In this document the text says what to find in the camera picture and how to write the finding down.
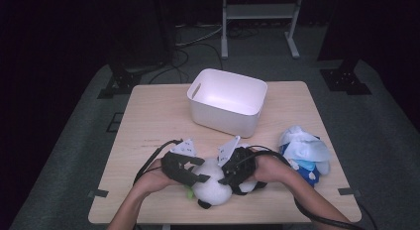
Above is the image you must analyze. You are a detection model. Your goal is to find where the grey tape strip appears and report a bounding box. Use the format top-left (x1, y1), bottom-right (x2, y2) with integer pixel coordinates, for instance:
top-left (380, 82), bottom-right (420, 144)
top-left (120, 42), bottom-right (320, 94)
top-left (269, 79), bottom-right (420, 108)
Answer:
top-left (87, 188), bottom-right (110, 199)
top-left (338, 186), bottom-right (362, 196)

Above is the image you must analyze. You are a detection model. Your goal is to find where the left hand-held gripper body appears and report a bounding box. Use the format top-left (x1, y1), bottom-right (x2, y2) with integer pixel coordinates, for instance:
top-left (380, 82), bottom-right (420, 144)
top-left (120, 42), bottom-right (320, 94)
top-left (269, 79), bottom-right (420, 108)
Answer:
top-left (160, 138), bottom-right (199, 187)

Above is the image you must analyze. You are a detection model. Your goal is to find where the person's left hand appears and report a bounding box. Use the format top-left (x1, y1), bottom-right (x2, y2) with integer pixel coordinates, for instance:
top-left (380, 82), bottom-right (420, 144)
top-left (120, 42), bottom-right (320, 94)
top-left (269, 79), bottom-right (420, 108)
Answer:
top-left (133, 158), bottom-right (181, 197)

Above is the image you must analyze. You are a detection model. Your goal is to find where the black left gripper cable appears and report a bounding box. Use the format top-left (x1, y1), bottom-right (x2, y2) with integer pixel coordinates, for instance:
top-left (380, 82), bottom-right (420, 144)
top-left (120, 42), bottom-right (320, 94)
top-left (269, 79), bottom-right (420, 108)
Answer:
top-left (132, 138), bottom-right (183, 187)

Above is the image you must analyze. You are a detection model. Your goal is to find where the white plastic storage bin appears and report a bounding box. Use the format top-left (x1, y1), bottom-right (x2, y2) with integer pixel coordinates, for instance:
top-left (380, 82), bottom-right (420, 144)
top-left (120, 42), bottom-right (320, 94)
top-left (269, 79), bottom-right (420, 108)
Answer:
top-left (186, 67), bottom-right (268, 139)

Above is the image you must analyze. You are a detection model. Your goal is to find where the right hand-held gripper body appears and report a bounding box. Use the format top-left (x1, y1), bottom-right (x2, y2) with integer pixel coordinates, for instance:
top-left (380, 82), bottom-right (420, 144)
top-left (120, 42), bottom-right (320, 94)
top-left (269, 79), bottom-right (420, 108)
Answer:
top-left (217, 135), bottom-right (258, 188)

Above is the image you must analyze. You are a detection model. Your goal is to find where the white wet wipe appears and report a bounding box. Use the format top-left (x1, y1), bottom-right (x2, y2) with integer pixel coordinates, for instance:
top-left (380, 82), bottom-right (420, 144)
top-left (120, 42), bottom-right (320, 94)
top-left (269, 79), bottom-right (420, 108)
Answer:
top-left (278, 125), bottom-right (332, 165)

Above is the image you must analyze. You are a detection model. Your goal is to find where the person's right hand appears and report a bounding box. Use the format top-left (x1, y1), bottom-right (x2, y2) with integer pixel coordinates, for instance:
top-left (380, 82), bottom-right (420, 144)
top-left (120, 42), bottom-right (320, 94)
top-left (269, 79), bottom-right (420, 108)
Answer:
top-left (252, 152), bottom-right (293, 185)

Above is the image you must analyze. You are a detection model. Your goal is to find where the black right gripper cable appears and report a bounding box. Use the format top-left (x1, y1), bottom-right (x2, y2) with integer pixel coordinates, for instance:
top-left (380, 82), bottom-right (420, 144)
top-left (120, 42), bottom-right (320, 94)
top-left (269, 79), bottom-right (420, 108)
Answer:
top-left (247, 144), bottom-right (365, 230)

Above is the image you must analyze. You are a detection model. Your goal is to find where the black tape square outline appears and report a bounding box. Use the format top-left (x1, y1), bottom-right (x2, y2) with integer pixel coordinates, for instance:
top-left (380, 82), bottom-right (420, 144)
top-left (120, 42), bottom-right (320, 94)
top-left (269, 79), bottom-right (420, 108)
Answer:
top-left (105, 112), bottom-right (125, 134)

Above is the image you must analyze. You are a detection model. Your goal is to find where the bundle of floor cables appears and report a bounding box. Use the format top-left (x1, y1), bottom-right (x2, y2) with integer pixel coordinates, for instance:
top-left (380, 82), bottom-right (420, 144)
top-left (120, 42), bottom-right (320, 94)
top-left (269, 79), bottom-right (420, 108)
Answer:
top-left (148, 22), bottom-right (226, 85)

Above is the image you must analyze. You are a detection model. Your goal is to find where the blue wet wipes pack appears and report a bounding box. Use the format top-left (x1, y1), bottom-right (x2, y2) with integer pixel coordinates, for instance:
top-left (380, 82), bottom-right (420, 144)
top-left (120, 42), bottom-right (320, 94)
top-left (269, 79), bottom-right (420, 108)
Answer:
top-left (279, 134), bottom-right (332, 188)

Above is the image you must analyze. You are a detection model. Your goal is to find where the black stand base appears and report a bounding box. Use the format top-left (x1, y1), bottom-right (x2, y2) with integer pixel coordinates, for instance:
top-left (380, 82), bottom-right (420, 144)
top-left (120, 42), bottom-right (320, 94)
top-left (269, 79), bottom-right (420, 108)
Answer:
top-left (319, 59), bottom-right (373, 96)
top-left (97, 64), bottom-right (144, 100)

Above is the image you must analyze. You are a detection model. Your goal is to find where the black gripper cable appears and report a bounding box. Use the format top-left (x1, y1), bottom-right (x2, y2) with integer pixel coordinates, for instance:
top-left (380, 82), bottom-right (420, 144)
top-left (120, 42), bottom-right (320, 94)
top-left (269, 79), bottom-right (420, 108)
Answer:
top-left (132, 138), bottom-right (183, 187)
top-left (247, 144), bottom-right (365, 230)

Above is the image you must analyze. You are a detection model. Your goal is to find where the white metal stand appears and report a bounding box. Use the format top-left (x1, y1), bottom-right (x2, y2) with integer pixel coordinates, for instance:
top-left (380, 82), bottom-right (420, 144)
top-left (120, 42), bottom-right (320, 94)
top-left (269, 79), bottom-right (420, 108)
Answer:
top-left (221, 0), bottom-right (305, 60)

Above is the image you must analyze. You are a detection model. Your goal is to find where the panda plush toy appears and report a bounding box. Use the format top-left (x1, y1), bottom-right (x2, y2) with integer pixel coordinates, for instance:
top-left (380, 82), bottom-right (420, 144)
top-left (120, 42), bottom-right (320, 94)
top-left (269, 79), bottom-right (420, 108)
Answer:
top-left (186, 143), bottom-right (269, 210)

